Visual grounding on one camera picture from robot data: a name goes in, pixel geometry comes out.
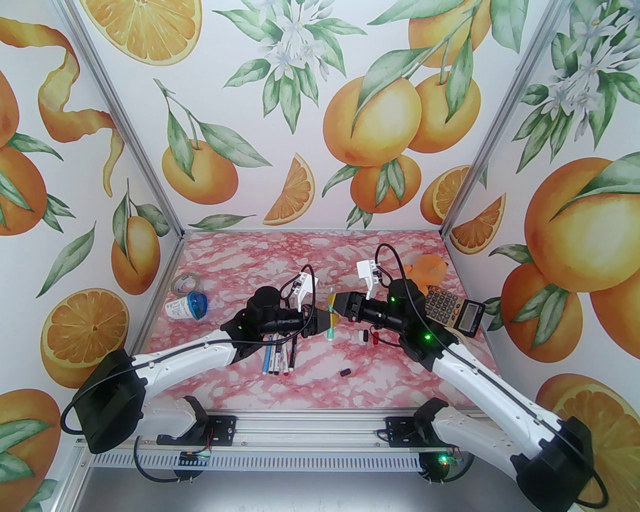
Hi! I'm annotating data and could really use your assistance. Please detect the grey desk calculator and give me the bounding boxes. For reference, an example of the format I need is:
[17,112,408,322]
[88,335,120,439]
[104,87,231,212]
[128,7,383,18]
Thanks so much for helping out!
[424,286,486,335]

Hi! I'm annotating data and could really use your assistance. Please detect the orange plush toy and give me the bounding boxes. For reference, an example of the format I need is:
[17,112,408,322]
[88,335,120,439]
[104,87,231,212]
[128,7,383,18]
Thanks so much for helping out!
[404,254,447,291]

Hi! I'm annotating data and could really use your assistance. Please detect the pink marble pattern mat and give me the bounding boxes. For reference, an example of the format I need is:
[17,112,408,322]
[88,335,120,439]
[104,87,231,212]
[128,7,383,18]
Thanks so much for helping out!
[122,231,503,412]

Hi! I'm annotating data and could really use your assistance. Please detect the white bottle blue cap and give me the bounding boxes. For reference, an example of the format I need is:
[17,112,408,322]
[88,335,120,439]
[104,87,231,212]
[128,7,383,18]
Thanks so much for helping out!
[165,292,208,319]

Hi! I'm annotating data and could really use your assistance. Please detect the clear tape roll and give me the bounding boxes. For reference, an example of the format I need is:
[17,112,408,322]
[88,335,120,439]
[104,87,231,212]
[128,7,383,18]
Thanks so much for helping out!
[170,273,202,297]

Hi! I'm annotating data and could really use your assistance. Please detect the perforated metal strip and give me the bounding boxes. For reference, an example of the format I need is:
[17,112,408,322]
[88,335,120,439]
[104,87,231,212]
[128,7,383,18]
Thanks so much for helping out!
[92,450,426,470]

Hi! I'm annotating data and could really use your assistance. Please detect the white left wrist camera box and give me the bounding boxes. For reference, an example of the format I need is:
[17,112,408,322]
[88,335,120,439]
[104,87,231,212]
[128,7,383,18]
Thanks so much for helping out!
[289,271,321,309]

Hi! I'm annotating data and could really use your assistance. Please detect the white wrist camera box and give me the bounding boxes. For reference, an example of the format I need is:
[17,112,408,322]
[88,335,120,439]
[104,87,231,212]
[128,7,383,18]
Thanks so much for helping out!
[289,271,321,309]
[356,259,382,302]

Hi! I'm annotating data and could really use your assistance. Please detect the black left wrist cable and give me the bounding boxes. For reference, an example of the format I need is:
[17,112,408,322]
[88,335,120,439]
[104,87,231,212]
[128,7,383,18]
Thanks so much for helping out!
[235,262,321,347]

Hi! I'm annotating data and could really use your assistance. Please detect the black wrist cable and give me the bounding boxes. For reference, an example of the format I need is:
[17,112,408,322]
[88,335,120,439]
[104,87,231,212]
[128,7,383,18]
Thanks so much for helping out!
[235,262,321,347]
[372,243,431,341]

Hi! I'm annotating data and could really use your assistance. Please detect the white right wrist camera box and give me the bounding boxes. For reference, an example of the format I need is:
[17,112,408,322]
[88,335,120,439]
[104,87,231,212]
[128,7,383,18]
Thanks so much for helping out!
[356,259,382,302]

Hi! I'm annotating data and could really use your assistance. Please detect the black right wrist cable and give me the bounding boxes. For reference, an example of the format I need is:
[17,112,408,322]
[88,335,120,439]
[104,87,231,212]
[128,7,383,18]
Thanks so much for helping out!
[372,243,431,341]

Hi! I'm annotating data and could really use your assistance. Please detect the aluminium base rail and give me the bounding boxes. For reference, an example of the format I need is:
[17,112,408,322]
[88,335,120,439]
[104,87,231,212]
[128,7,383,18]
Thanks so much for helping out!
[75,395,551,453]

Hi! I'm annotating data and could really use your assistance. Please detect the black base cable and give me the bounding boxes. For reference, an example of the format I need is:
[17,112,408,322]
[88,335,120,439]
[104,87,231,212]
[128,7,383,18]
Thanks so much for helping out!
[419,440,473,485]
[132,435,212,485]

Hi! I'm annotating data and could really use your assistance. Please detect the aluminium frame post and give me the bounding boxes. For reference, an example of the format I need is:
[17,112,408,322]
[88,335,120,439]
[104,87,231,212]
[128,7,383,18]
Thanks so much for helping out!
[52,0,185,240]
[439,0,571,238]

